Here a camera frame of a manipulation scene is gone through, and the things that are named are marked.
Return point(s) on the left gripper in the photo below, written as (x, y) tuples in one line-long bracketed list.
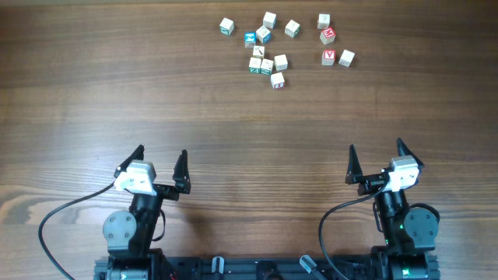
[(180, 183)]

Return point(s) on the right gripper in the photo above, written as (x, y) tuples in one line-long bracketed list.
[(355, 176)]

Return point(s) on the green envelope block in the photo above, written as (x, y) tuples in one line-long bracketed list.
[(255, 65)]

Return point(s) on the plain wooden block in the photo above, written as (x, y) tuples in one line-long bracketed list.
[(280, 62)]

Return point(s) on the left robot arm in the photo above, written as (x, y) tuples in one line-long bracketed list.
[(129, 233)]

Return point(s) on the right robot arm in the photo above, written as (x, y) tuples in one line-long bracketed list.
[(409, 230)]

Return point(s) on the plain block far right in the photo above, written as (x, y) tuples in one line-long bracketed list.
[(346, 58)]

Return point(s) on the red A block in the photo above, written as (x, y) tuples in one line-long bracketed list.
[(328, 57)]

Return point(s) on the red-edged bottom block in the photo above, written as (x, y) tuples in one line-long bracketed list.
[(277, 80)]

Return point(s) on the red M block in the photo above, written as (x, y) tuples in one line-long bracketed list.
[(327, 35)]

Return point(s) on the yellow hammer block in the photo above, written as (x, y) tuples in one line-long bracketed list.
[(258, 51)]

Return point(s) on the plain block top right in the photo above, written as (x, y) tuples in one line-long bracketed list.
[(323, 21)]

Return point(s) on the blue letter block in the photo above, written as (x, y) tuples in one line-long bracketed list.
[(250, 39)]

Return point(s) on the green-edged block top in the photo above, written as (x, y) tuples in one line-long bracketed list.
[(292, 28)]

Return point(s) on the blue-edged round-symbol block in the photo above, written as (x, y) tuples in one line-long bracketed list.
[(263, 34)]

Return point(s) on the plain block top centre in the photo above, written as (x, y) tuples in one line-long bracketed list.
[(269, 20)]

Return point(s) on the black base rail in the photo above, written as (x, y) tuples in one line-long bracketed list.
[(268, 268)]

